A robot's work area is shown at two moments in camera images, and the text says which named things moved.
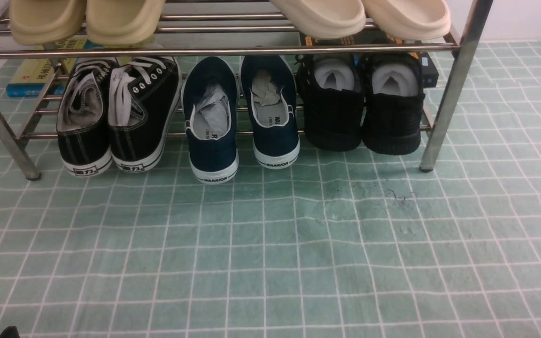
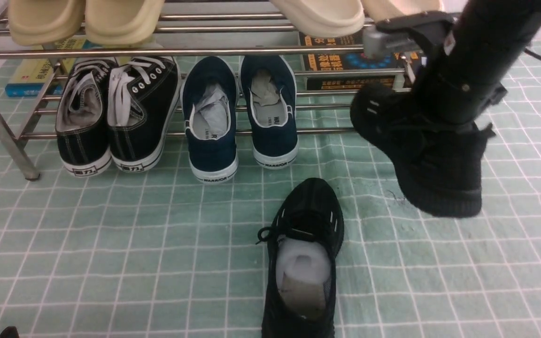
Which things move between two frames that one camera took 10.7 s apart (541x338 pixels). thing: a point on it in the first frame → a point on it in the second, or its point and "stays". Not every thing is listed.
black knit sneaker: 332,87 → 304,241
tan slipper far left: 43,22 stays
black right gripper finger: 10,332 stays
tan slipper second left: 123,22 stays
